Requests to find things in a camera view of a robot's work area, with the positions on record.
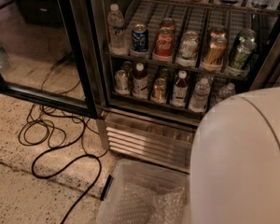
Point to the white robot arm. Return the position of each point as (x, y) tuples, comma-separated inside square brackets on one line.
[(235, 161)]

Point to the gold can bottom shelf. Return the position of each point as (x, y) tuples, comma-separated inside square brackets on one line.
[(158, 94)]

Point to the silver can bottom shelf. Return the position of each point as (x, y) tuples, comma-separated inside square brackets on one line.
[(122, 83)]

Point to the brown tea bottle left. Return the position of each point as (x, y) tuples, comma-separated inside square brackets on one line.
[(140, 82)]

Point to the brown tea bottle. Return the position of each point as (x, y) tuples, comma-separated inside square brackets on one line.
[(180, 89), (140, 82)]

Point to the dark can behind gold bottom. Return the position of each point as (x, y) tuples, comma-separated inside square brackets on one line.
[(164, 73)]

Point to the brown tea bottle right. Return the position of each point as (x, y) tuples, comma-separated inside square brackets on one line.
[(180, 89)]

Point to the stainless steel glass-door fridge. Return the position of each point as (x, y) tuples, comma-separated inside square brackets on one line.
[(163, 133)]

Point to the water bottle bottom left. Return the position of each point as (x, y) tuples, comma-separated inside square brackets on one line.
[(199, 96)]

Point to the water bottle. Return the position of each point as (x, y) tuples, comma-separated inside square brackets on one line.
[(223, 93), (199, 96)]

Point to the water bottle middle shelf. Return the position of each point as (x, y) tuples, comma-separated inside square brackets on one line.
[(116, 30)]

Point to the water bottle bottom right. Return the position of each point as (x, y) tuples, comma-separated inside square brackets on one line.
[(223, 93)]

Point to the open glass fridge door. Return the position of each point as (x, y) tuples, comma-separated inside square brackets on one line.
[(44, 65)]

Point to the dark can behind silver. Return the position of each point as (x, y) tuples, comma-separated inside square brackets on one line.
[(128, 68)]

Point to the red Coca-Cola can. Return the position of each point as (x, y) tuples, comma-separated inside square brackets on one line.
[(164, 44)]

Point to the blue Pepsi can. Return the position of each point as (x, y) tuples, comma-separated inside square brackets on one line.
[(139, 46)]

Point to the white green soda can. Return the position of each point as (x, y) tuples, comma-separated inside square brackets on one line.
[(188, 48)]

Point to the red can behind Coke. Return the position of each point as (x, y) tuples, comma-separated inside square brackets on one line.
[(168, 23)]

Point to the clear plastic storage bin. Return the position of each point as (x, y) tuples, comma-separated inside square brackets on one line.
[(115, 182)]

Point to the bubble wrap sheet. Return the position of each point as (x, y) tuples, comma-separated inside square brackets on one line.
[(149, 202)]

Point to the gold soda can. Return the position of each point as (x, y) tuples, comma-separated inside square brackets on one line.
[(213, 56)]

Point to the brown can behind gold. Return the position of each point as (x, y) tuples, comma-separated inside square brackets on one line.
[(217, 31)]

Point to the green can front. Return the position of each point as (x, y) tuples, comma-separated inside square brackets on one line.
[(239, 61)]

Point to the green can rear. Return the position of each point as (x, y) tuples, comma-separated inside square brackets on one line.
[(245, 34)]

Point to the dark cabinet behind door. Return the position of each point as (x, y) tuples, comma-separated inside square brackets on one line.
[(41, 12)]

